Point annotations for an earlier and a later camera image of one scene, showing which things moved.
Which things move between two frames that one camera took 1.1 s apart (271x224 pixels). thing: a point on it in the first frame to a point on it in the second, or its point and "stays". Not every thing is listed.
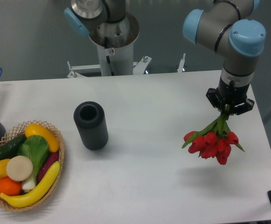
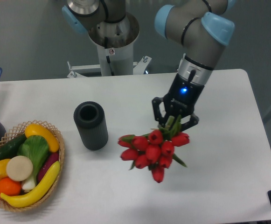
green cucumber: [7, 150] stays
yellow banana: [35, 193] stays
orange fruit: [8, 186] stays
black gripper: [231, 94] to [180, 100]
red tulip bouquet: [214, 139] to [155, 150]
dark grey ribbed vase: [90, 118] stays
